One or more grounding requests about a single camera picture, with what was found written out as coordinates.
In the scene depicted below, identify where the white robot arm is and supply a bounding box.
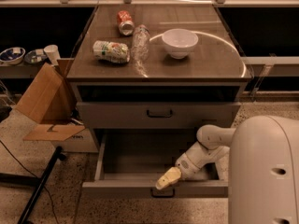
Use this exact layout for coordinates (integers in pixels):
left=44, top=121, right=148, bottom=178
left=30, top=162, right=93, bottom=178
left=156, top=116, right=299, bottom=224

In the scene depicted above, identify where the grey drawer cabinet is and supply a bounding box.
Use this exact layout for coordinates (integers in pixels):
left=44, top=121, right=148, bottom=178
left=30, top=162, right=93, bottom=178
left=65, top=3, right=253, bottom=135

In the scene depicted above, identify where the black metal stand base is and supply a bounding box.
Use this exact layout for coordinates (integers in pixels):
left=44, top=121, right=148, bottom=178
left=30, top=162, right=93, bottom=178
left=0, top=147, right=66, bottom=224

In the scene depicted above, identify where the red soda can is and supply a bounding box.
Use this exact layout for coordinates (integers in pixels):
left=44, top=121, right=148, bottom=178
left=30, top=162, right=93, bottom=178
left=117, top=10, right=135, bottom=35

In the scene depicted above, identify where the crushed green white can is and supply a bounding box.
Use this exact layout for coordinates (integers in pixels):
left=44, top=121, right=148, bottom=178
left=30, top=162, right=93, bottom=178
left=93, top=40, right=130, bottom=63

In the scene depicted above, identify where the blue plate with items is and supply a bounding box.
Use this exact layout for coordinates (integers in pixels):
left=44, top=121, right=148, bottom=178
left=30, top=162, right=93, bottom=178
left=24, top=49, right=48, bottom=65

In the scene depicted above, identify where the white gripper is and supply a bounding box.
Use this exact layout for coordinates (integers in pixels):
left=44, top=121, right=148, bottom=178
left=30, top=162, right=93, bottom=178
left=155, top=154, right=199, bottom=190

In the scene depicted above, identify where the black floor cable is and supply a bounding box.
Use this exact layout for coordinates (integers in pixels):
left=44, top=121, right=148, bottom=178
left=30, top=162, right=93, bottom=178
left=0, top=140, right=60, bottom=224

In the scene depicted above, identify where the clear plastic bottle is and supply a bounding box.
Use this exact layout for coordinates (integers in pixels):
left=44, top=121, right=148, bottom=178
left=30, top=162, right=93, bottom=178
left=131, top=24, right=150, bottom=62

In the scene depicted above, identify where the white paper cup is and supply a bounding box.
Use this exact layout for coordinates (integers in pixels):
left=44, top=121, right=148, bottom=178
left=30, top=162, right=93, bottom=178
left=44, top=45, right=61, bottom=65

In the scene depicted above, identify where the open cardboard box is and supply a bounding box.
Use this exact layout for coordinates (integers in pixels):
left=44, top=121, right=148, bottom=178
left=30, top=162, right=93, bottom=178
left=16, top=63, right=98, bottom=153

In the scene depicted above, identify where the grey drawer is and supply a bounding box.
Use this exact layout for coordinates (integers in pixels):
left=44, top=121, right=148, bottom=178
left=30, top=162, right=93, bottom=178
left=82, top=129, right=228, bottom=199
left=77, top=102, right=240, bottom=129

